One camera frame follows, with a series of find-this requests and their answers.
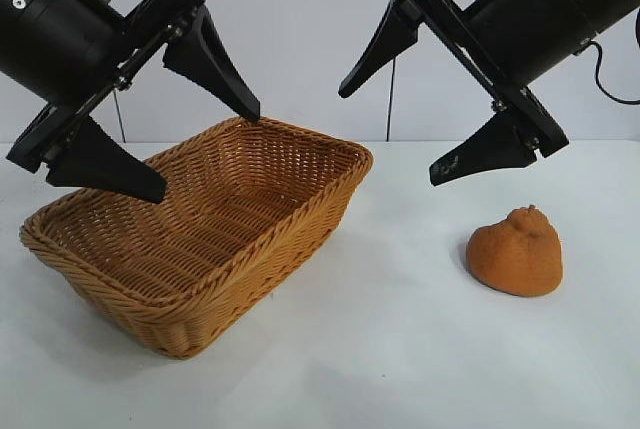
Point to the wrinkled orange fruit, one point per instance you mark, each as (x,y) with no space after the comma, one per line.
(515,259)

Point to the woven wicker basket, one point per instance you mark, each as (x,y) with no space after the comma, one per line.
(225,229)

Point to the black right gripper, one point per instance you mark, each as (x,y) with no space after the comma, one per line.
(530,34)

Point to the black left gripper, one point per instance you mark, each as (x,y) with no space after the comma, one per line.
(60,44)

